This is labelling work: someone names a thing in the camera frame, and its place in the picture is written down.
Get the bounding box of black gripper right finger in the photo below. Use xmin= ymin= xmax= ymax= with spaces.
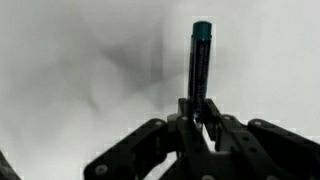
xmin=203 ymin=99 xmax=320 ymax=180

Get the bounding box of teal marker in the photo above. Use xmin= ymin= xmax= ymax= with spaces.
xmin=188 ymin=21 xmax=212 ymax=121

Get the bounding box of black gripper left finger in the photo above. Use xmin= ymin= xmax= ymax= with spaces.
xmin=84 ymin=98 xmax=209 ymax=180

